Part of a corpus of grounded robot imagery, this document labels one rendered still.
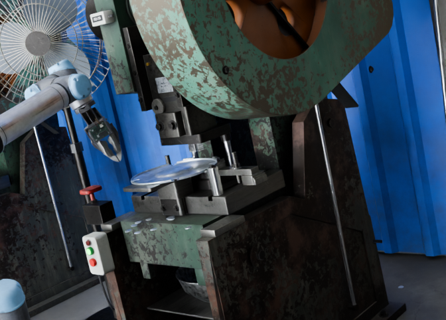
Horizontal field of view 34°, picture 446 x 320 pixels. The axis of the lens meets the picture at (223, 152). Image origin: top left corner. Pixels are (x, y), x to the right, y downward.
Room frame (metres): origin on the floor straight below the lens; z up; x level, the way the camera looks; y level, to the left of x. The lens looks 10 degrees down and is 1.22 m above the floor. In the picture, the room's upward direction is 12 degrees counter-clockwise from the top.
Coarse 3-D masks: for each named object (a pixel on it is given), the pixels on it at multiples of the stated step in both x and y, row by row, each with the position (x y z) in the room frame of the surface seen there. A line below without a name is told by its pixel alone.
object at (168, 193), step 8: (160, 184) 2.18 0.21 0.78; (168, 184) 2.20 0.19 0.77; (176, 184) 2.25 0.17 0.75; (184, 184) 2.27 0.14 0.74; (160, 192) 2.30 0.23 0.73; (168, 192) 2.27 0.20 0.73; (176, 192) 2.25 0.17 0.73; (184, 192) 2.27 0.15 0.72; (192, 192) 2.29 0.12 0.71; (160, 200) 2.31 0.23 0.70; (168, 200) 2.28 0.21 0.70; (176, 200) 2.25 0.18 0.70; (184, 200) 2.26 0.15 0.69; (168, 208) 2.29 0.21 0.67; (176, 208) 2.25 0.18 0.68; (184, 208) 2.26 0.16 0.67
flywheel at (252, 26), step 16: (240, 0) 2.07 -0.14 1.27; (256, 0) 2.09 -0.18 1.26; (272, 0) 2.12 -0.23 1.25; (288, 0) 2.23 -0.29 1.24; (304, 0) 2.28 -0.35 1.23; (320, 0) 2.32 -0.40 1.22; (240, 16) 2.07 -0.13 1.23; (256, 16) 2.11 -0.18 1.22; (272, 16) 2.16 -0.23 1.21; (288, 16) 2.25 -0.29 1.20; (304, 16) 2.27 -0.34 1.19; (320, 16) 2.30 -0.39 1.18; (256, 32) 2.10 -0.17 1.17; (272, 32) 2.15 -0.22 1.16; (304, 32) 2.26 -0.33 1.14; (272, 48) 2.14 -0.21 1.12; (288, 48) 2.19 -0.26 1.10; (304, 48) 2.25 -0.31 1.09
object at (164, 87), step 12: (144, 60) 2.40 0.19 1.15; (156, 72) 2.37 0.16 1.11; (156, 84) 2.37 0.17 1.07; (168, 84) 2.33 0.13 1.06; (156, 96) 2.38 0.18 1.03; (168, 96) 2.34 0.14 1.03; (156, 108) 2.36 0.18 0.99; (168, 108) 2.35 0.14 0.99; (180, 108) 2.32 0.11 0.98; (192, 108) 2.32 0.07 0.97; (156, 120) 2.36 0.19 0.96; (168, 120) 2.32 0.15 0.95; (180, 120) 2.30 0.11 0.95; (192, 120) 2.31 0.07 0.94; (204, 120) 2.35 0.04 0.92; (168, 132) 2.33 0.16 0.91; (180, 132) 2.30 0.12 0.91; (192, 132) 2.30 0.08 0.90
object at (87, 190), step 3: (90, 186) 2.50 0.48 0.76; (93, 186) 2.49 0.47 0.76; (96, 186) 2.48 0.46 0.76; (99, 186) 2.47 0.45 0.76; (84, 189) 2.47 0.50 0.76; (87, 189) 2.46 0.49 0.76; (90, 189) 2.44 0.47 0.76; (93, 189) 2.44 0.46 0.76; (96, 189) 2.45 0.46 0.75; (99, 189) 2.46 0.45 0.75; (81, 192) 2.45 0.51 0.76; (84, 192) 2.44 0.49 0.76; (87, 192) 2.43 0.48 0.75; (90, 192) 2.43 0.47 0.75; (93, 192) 2.44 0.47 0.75; (90, 195) 2.47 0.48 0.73; (93, 195) 2.47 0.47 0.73; (90, 198) 2.47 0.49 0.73; (93, 198) 2.46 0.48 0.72
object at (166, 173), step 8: (192, 160) 2.45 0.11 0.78; (200, 160) 2.43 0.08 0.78; (208, 160) 2.39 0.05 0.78; (152, 168) 2.44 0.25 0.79; (160, 168) 2.44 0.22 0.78; (168, 168) 2.41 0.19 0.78; (176, 168) 2.34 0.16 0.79; (184, 168) 2.31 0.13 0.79; (192, 168) 2.31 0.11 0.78; (200, 168) 2.28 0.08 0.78; (136, 176) 2.38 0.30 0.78; (144, 176) 2.36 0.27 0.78; (152, 176) 2.33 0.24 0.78; (160, 176) 2.28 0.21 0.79; (168, 176) 2.26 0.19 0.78; (176, 176) 2.24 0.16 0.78; (184, 176) 2.21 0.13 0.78; (192, 176) 2.19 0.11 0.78; (136, 184) 2.24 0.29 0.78; (144, 184) 2.21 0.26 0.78; (152, 184) 2.19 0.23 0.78
